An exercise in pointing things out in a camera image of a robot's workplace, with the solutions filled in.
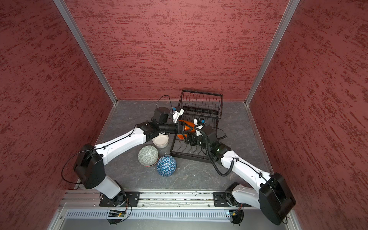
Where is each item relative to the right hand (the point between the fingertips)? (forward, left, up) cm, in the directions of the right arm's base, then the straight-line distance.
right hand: (187, 136), depth 80 cm
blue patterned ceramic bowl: (-12, +13, -14) cm, 22 cm away
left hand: (0, -2, +5) cm, 5 cm away
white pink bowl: (+5, +17, -14) cm, 23 cm away
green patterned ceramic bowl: (-6, +24, -12) cm, 28 cm away
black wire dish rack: (+36, -15, -14) cm, 41 cm away
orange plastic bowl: (+1, -1, +8) cm, 8 cm away
